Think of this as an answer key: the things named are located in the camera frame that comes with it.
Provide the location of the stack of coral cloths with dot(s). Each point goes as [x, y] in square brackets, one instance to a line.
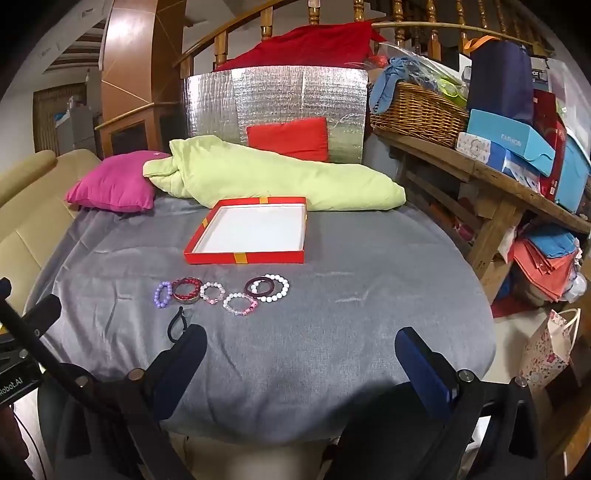
[540, 272]

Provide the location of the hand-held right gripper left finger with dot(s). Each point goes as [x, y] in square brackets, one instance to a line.
[181, 364]

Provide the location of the maroon bangle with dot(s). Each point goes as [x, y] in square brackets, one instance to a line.
[247, 286]

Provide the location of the lime green cloth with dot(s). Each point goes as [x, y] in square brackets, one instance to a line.
[448, 87]

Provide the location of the wooden stair railing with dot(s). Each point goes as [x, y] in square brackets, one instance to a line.
[265, 30]

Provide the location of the floral paper bag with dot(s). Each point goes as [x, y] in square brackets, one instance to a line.
[547, 350]

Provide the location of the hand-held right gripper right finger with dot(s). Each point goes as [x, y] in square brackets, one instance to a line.
[422, 364]

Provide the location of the red box tray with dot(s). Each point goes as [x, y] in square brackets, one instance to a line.
[249, 230]

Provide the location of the grey blanket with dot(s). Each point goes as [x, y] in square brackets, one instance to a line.
[300, 346]

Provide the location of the magenta pillow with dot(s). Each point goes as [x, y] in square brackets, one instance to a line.
[111, 184]

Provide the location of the beige sofa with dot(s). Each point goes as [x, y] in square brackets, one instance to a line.
[27, 207]

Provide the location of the navy bag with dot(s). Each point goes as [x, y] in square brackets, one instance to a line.
[498, 78]

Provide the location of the person's left forearm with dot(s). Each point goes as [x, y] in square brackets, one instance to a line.
[9, 443]

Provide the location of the red cushion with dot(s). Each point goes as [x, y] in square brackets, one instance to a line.
[291, 138]

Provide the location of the light green quilt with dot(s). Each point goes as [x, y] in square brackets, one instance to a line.
[277, 180]

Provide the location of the silver insulation panel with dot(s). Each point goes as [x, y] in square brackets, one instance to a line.
[277, 97]

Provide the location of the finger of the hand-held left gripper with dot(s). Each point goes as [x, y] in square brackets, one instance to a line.
[21, 330]
[41, 316]

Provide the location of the white patterned box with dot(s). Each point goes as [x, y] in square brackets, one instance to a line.
[473, 147]

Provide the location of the blue cloth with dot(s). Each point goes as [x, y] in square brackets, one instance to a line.
[385, 87]

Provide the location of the wicker basket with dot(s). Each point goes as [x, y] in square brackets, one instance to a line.
[415, 115]

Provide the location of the red gift bag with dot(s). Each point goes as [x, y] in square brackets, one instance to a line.
[549, 138]

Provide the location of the large red cloth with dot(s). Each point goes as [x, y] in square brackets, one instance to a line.
[314, 46]

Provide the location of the silver bangle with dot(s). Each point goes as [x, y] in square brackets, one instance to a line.
[187, 301]

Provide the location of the blue storage box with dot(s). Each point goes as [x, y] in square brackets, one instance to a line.
[572, 170]

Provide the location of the wooden side table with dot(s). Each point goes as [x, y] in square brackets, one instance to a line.
[498, 217]

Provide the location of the light blue cardboard box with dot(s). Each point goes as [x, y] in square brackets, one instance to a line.
[503, 134]

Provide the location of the wooden cabinet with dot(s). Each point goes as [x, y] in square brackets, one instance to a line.
[129, 69]

